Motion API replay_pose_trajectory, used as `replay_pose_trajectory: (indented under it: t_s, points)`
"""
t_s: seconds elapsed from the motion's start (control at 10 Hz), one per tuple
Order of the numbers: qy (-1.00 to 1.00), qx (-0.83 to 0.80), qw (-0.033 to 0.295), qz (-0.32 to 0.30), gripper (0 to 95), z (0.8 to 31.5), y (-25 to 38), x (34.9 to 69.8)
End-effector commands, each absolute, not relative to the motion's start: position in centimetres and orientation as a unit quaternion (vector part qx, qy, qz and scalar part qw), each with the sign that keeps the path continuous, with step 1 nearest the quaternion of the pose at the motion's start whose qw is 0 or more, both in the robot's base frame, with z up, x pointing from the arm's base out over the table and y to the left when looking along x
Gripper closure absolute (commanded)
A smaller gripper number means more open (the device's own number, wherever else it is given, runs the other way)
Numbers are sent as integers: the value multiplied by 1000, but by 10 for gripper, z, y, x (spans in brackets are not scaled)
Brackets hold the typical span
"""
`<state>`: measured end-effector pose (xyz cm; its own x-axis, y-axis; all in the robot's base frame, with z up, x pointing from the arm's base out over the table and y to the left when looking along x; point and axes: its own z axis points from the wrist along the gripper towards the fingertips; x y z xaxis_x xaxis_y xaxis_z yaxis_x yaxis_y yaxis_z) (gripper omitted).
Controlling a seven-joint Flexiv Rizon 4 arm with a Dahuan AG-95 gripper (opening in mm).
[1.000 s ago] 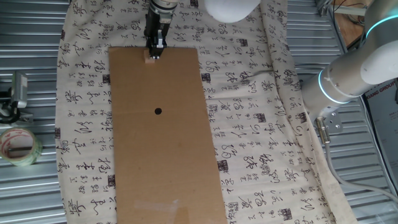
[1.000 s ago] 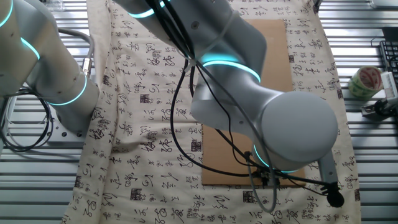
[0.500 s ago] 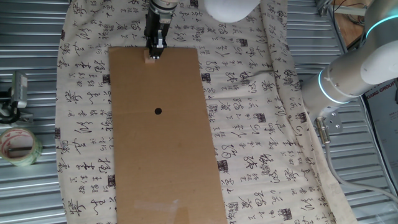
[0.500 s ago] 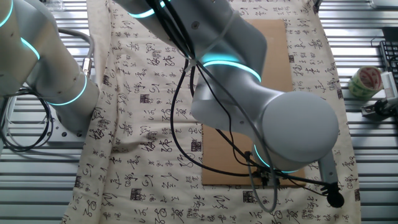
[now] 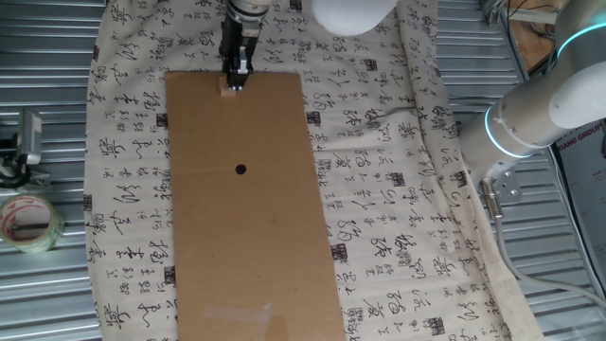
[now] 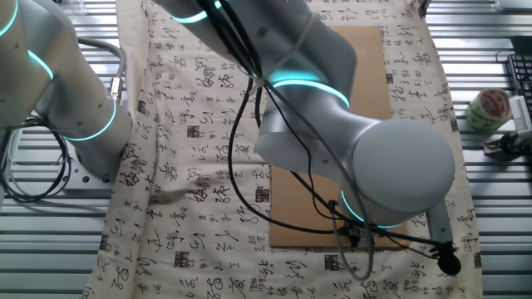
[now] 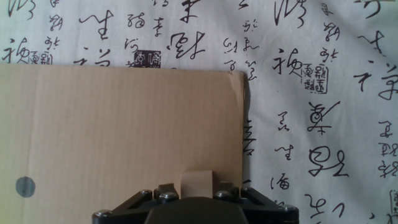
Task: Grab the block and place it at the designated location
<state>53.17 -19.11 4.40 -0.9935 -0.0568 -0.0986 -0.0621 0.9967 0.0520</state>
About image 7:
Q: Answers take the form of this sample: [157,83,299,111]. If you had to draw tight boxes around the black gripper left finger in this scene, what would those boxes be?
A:
[92,183,180,224]

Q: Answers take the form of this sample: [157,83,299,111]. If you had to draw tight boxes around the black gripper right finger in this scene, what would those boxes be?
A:
[213,181,300,224]

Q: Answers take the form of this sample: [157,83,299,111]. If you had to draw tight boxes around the small wooden block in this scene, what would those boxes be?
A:
[179,170,214,199]

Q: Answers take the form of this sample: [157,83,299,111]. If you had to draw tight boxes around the brown cardboard sheet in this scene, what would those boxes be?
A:
[0,63,249,224]

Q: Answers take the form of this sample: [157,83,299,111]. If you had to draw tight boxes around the white calligraphy print cloth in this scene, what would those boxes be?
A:
[0,0,398,224]

